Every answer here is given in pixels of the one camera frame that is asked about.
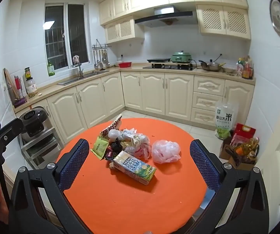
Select range hood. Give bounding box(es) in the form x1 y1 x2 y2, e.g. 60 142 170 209
134 6 198 28

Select window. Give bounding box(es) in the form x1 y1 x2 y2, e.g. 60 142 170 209
43 3 90 71

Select brown cardboard box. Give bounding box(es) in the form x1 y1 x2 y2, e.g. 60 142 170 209
219 137 257 171

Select rice bag white green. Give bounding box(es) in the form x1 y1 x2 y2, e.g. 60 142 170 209
215 101 238 140

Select gas stove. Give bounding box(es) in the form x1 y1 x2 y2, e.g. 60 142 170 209
143 63 195 71

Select juice carton box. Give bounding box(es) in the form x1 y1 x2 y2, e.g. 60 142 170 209
113 151 156 185

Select red white snack wrapper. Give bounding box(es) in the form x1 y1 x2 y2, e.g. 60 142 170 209
100 114 123 138

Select glass jar with lid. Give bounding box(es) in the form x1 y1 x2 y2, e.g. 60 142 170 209
24 67 38 98

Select sink faucet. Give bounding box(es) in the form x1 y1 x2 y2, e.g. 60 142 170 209
73 63 84 79

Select kitchen cabinets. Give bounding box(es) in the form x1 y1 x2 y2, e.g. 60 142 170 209
15 70 256 144
99 0 251 44

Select orange round table cloth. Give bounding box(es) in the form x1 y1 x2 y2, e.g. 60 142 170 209
65 118 207 233

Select wooden cutting board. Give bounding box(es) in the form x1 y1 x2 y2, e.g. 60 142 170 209
3 68 20 101

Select lower kitchen cabinets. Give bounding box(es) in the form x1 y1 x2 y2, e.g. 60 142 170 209
15 70 256 144

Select green snack packet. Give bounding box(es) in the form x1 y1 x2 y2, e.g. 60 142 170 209
91 136 109 160

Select round wall clock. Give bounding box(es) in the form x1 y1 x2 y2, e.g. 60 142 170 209
269 0 280 35

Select cooking oil bottle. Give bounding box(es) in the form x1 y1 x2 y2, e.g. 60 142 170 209
235 137 260 164

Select dark wrapper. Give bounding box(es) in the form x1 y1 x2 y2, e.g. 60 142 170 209
104 138 123 161

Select red gift box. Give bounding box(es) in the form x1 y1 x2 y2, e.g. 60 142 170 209
230 123 256 148

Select pink plastic bag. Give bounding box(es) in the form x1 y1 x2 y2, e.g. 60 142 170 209
152 140 181 164

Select red basin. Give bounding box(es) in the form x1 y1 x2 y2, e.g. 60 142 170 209
119 62 132 68

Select steel pan with lid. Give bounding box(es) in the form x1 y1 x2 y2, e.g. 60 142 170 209
199 60 226 72

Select condiment bottles group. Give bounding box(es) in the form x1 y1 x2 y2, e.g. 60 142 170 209
237 56 254 80

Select green dish soap bottle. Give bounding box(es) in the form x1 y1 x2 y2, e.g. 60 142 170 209
47 60 55 76

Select metal shelf rack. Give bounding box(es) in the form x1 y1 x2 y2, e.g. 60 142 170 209
19 127 64 170

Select green electric cooker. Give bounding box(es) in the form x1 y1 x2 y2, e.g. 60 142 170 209
171 51 192 63

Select upper kitchen cabinets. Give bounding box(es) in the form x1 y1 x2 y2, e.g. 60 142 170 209
99 0 251 44

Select black rice cooker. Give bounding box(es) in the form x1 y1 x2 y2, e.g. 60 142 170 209
19 106 52 142

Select hanging utensil rack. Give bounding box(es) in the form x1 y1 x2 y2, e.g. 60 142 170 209
92 39 111 71

